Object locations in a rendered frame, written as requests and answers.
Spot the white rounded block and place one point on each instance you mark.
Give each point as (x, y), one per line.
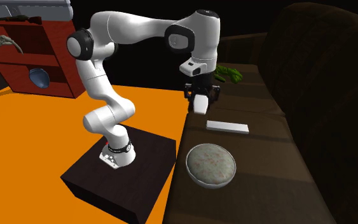
(201, 105)

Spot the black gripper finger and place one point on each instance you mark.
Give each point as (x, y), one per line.
(187, 91)
(215, 92)

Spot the white flat slab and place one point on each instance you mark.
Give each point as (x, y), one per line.
(227, 127)

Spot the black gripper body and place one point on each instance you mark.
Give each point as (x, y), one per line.
(203, 83)

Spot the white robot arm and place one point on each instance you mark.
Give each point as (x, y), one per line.
(110, 102)

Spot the grey speckled bowl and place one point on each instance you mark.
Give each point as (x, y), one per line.
(211, 165)

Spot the dark robot stand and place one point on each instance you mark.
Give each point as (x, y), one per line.
(129, 183)

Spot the red shelf unit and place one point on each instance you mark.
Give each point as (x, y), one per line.
(64, 62)

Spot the green leafy toy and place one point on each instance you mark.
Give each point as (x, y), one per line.
(230, 74)

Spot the dark brown sofa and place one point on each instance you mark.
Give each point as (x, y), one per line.
(259, 195)

